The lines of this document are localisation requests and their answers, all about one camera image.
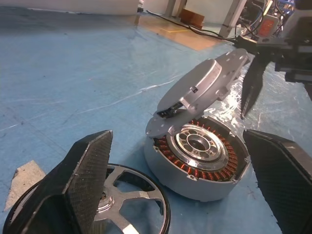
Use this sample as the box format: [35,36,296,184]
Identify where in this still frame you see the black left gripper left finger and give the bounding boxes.
[9,130,114,234]

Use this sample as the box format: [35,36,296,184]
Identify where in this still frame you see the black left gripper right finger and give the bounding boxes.
[243,129,312,234]

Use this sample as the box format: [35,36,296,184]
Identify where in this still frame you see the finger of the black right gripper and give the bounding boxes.
[248,57,268,108]
[240,54,259,119]

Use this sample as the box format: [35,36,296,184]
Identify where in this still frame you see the silver spoked rotor black rim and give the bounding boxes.
[2,163,171,234]

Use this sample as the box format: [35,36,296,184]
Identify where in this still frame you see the silver hinged motor lid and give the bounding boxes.
[145,48,251,136]

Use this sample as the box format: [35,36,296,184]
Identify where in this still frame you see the silver motor housing copper windings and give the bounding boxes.
[143,114,251,202]

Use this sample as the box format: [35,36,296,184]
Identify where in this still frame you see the orange and white device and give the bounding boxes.
[257,12,279,38]

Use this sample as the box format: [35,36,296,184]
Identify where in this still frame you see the brown wooden box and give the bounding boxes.
[180,8,205,28]

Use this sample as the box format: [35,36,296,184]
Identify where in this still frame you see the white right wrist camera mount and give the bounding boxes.
[280,0,312,39]

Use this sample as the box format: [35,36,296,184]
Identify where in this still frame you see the white metal frame post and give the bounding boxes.
[218,0,247,39]

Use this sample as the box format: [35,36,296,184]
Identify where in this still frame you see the black floor cable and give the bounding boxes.
[146,10,236,41]

